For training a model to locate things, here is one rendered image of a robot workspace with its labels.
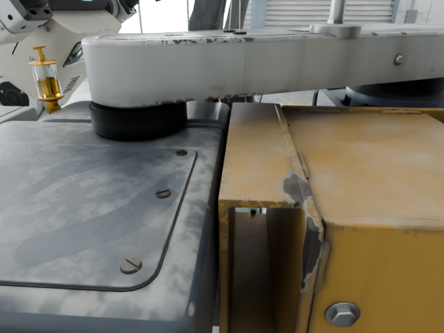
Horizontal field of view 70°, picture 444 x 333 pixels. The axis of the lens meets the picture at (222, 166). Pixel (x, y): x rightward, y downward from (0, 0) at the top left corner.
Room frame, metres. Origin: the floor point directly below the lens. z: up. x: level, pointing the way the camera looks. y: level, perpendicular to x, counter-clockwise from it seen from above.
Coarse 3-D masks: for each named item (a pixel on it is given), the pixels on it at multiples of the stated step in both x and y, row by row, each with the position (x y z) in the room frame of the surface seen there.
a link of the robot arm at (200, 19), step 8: (200, 0) 0.64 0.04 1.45; (208, 0) 0.63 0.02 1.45; (216, 0) 0.63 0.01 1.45; (224, 0) 0.64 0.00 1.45; (200, 8) 0.63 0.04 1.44; (208, 8) 0.63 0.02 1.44; (216, 8) 0.63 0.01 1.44; (224, 8) 0.65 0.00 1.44; (192, 16) 0.63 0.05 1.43; (200, 16) 0.63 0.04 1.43; (208, 16) 0.63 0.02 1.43; (216, 16) 0.63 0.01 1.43; (224, 16) 0.66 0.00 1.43; (192, 24) 0.62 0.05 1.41; (200, 24) 0.62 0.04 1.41; (208, 24) 0.62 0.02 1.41; (216, 24) 0.62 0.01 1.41
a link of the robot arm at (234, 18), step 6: (234, 0) 1.16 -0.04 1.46; (240, 0) 1.16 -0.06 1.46; (246, 0) 1.17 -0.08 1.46; (234, 6) 1.16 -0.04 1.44; (240, 6) 1.15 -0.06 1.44; (246, 6) 1.17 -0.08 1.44; (228, 12) 1.16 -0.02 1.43; (234, 12) 1.15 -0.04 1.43; (240, 12) 1.14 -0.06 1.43; (228, 18) 1.15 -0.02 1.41; (234, 18) 1.14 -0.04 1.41; (240, 18) 1.14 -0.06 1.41; (228, 24) 1.14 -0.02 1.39; (234, 24) 1.13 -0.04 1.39; (240, 24) 1.14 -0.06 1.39
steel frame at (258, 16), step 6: (252, 0) 7.37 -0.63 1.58; (258, 0) 7.36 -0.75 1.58; (264, 0) 7.36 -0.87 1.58; (252, 6) 7.37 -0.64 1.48; (258, 6) 7.36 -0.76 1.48; (264, 6) 7.36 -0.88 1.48; (252, 12) 7.37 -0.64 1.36; (258, 12) 7.37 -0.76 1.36; (264, 12) 7.36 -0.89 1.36; (252, 18) 7.37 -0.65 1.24; (258, 18) 7.37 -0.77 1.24; (264, 18) 7.37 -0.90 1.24; (252, 24) 7.37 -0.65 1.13; (258, 24) 7.37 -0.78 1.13; (264, 24) 7.37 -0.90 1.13
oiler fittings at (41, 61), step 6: (36, 48) 0.36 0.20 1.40; (42, 54) 0.36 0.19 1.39; (36, 60) 0.36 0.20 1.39; (42, 60) 0.36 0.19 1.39; (48, 60) 0.36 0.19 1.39; (54, 60) 0.37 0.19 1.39; (60, 96) 0.36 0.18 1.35; (48, 102) 0.36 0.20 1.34; (54, 102) 0.36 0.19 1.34; (48, 108) 0.36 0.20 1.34; (54, 108) 0.36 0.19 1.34
